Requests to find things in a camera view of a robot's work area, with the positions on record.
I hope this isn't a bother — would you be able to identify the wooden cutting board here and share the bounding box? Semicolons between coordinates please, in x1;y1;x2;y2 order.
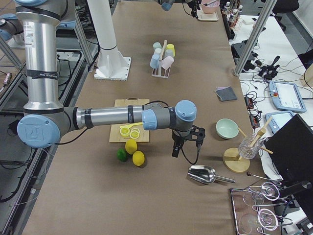
109;98;150;143

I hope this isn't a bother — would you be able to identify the blue teach pendant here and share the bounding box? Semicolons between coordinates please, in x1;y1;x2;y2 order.
265;110;295;134
268;81;307;113

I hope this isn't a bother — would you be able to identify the green plastic cup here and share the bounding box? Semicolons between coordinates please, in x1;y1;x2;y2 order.
153;42;162;50

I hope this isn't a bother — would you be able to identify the pink plastic cup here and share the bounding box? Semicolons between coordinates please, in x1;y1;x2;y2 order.
161;56;174;70

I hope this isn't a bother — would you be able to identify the mint green bowl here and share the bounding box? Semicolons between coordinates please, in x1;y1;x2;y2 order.
216;118;239;140

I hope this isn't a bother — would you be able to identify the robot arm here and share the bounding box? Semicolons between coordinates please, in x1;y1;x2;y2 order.
156;0;201;18
16;0;204;157

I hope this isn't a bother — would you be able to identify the yellow plastic cup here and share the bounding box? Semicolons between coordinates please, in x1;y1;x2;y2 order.
165;44;176;58

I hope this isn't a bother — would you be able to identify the aluminium frame post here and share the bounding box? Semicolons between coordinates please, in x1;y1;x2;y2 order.
233;0;277;77

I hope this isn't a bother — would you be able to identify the green lime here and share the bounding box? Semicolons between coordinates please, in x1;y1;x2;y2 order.
116;148;128;162

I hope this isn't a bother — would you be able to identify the grey plastic cup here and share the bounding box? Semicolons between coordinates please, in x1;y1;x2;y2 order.
164;49;174;58

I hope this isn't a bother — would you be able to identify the white wire cup holder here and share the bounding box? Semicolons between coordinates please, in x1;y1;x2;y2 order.
150;40;174;78

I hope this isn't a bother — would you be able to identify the lemon slice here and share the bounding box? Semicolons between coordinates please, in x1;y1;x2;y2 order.
129;128;140;140
119;127;131;138

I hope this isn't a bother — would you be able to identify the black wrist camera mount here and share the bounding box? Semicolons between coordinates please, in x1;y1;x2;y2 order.
189;125;205;150

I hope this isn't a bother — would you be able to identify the grey folded cloth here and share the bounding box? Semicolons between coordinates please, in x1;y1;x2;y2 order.
215;86;238;102

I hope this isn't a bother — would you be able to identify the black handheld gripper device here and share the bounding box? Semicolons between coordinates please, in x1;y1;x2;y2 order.
258;55;280;80

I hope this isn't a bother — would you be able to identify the wire glass rack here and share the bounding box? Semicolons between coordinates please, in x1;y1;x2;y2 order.
229;181;293;235

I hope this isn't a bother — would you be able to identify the cream plastic tray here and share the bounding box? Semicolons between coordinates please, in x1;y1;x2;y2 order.
197;9;219;22

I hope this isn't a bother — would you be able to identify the blue plastic cup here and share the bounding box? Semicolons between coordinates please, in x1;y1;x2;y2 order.
150;53;160;69

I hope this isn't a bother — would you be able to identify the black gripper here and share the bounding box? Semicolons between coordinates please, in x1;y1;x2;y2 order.
172;129;191;157
187;0;201;15

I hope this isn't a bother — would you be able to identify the white plastic cup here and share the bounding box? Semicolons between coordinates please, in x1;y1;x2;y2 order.
154;48;162;56

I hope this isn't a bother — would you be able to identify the pink bowl of ice cubes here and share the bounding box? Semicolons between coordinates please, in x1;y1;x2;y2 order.
201;0;220;14

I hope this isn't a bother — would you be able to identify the clear glass on stand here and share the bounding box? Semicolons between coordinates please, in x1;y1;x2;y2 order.
238;135;264;160

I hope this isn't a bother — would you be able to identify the black monitor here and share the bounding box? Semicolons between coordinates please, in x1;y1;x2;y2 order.
263;113;313;187

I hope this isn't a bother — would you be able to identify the whole yellow lemon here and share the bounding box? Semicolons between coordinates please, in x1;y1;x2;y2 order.
125;139;137;155

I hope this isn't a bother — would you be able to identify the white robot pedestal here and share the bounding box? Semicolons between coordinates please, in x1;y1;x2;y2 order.
88;0;132;81

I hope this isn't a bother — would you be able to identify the metal scoop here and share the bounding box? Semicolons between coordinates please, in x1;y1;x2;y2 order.
187;165;236;184

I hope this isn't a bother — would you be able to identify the wooden mug tree stand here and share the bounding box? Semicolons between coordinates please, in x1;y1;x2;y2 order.
223;117;273;173

